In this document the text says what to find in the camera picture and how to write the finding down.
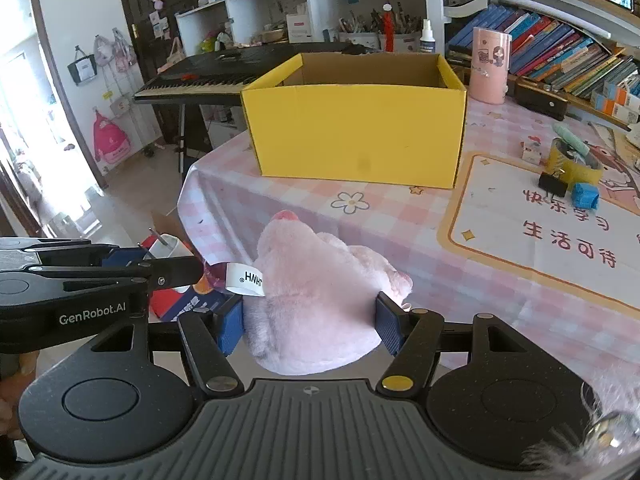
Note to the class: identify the black electronic keyboard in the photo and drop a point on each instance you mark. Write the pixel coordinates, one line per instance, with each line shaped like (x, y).
(200, 67)

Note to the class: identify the dark wooden door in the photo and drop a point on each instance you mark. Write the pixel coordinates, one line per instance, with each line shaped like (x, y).
(135, 25)

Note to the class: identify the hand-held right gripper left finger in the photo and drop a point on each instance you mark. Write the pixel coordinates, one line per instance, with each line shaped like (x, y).
(231, 325)

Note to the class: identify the pink white tote bag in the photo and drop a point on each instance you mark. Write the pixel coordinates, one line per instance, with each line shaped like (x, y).
(171, 60)

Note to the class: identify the row of colourful books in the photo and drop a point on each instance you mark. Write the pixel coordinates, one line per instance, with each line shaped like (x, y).
(550, 50)

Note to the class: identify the white spray bottle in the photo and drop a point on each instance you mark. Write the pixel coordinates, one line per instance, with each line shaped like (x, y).
(426, 42)

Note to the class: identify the pink checkered desktop tablecloth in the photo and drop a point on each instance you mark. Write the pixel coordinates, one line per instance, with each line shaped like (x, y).
(400, 220)

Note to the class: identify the blue crumpled wrapper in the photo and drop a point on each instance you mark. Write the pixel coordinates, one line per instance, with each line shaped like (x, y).
(585, 195)

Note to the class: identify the pale pink hanging bag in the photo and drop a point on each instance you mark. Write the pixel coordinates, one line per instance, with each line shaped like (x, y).
(124, 52)
(102, 52)

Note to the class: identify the red blue cardboard box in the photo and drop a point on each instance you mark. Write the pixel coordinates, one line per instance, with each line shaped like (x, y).
(170, 305)

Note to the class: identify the bright pink backpack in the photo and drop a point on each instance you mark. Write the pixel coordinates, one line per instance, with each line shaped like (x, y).
(111, 140)

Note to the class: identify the black binder clip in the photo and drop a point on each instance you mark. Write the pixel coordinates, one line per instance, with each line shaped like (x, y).
(552, 184)

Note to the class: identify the white box red label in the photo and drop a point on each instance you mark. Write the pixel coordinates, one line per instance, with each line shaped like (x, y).
(299, 27)

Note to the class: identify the white cubby shelf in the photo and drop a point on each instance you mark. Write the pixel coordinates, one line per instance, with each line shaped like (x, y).
(315, 5)

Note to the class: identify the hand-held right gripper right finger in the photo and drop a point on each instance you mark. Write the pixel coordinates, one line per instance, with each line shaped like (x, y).
(389, 325)

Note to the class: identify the pink plastic bag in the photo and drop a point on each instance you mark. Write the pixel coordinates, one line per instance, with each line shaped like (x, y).
(215, 277)

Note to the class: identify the person's left hand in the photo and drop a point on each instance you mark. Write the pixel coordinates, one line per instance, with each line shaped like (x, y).
(9, 405)

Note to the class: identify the white dark tote bag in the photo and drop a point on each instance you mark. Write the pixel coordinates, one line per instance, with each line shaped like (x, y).
(82, 67)

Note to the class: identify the blue orange white box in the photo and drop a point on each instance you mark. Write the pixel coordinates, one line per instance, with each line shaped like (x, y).
(622, 95)
(607, 106)

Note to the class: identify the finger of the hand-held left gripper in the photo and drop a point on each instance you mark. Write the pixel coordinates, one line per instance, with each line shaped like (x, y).
(122, 256)
(175, 272)

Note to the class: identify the small white red box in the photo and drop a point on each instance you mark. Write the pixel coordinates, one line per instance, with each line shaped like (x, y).
(531, 152)

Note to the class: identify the black keyboard stand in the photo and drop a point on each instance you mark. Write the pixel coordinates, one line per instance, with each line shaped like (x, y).
(181, 135)

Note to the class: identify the yellow tape roll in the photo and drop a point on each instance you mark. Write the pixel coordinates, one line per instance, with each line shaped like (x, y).
(559, 162)

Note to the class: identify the pen holder with pens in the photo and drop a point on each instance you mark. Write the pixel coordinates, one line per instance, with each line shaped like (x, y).
(375, 20)

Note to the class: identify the pink plush toy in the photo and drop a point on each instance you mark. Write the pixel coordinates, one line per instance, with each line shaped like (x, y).
(310, 290)

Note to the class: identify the pink cartoon cylinder container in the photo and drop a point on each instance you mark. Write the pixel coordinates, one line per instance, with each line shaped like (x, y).
(490, 70)

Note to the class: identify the white pen holder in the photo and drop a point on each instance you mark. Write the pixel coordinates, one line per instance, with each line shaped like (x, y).
(360, 41)

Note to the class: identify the dark wooden box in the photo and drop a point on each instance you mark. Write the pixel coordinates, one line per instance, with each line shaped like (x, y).
(537, 100)

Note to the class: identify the white lamp bar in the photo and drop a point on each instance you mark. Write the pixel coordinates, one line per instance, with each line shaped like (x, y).
(555, 12)

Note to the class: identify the pale green tube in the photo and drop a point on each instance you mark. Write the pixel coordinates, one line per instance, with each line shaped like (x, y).
(570, 137)

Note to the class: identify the yellow cardboard box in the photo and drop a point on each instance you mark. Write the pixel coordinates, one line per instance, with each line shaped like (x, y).
(350, 130)

